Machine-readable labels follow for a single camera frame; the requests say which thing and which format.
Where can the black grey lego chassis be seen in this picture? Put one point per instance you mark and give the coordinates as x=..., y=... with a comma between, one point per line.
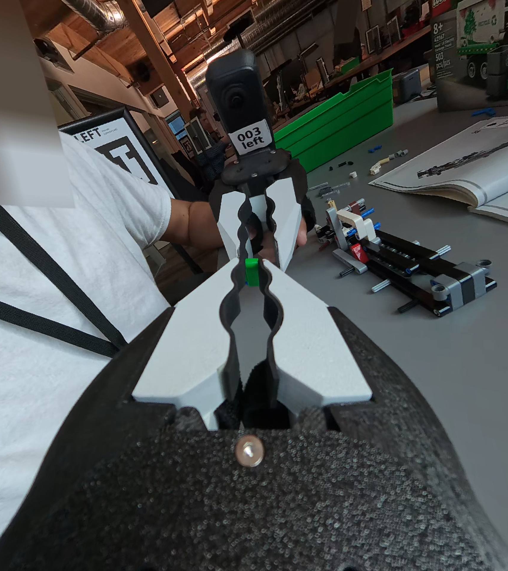
x=414, y=267

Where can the person's left hand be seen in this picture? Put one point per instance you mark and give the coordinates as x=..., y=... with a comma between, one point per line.
x=302, y=235

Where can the person in white shirt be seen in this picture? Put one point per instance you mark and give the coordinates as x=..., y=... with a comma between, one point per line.
x=35, y=334

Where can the green lego assembly blue pins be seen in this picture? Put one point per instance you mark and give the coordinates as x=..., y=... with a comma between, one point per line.
x=251, y=272

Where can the lego set box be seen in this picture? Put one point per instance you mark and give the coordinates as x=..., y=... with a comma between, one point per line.
x=481, y=53

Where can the dark grey lego beam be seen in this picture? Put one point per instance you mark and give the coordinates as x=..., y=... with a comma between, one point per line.
x=327, y=193

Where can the metal ventilation duct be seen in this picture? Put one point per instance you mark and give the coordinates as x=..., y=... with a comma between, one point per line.
x=93, y=13

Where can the grey power adapter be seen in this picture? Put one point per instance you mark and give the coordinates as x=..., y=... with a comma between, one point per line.
x=407, y=87

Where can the lego instruction booklet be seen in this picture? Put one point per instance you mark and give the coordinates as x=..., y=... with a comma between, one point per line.
x=481, y=178

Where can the green plastic bin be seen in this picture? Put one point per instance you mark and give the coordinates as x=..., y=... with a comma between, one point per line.
x=338, y=129

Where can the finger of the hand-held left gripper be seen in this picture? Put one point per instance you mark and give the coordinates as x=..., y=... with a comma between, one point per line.
x=229, y=223
x=287, y=214

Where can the tan white lego piece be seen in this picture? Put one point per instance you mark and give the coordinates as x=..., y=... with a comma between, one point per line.
x=378, y=166

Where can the person's left forearm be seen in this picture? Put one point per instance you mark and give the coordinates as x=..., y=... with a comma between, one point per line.
x=191, y=223

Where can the black framed sign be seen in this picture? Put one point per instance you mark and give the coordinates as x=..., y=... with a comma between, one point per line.
x=124, y=151

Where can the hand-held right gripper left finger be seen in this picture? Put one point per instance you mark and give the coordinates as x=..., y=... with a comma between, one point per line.
x=182, y=352

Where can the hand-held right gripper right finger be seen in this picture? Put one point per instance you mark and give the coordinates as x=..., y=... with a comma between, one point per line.
x=320, y=352

